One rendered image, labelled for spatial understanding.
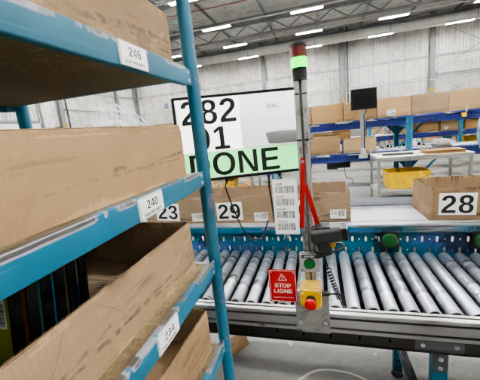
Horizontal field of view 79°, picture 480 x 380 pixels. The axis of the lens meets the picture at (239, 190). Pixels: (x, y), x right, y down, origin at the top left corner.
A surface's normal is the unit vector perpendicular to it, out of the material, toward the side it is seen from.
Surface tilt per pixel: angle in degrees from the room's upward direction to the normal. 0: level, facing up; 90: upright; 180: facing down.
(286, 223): 90
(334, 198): 90
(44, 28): 90
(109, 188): 92
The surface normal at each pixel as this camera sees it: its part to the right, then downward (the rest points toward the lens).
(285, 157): 0.08, 0.12
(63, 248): 0.96, -0.04
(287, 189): -0.25, 0.22
